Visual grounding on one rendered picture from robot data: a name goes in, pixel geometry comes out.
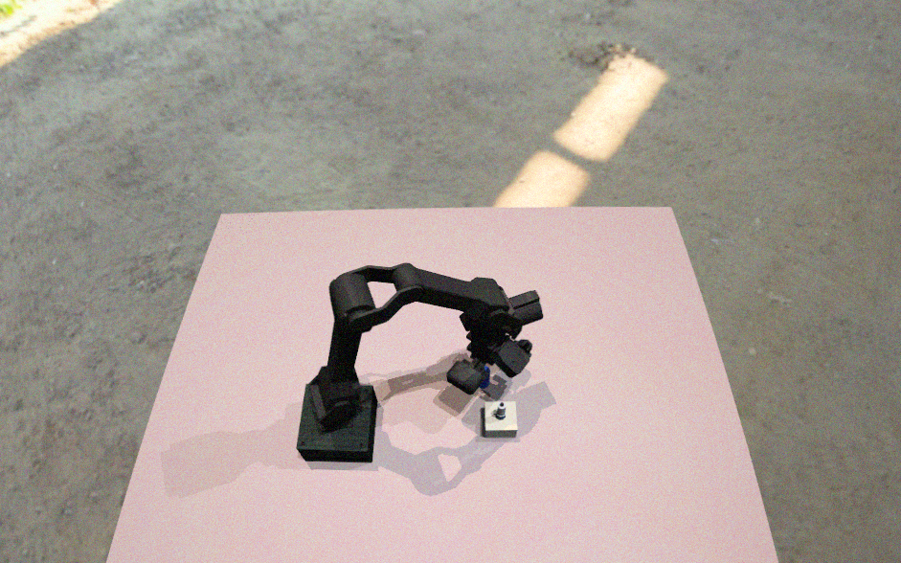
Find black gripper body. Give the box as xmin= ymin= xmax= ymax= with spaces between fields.
xmin=446 ymin=326 xmax=523 ymax=395

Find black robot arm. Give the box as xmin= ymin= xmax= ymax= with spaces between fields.
xmin=308 ymin=262 xmax=543 ymax=432

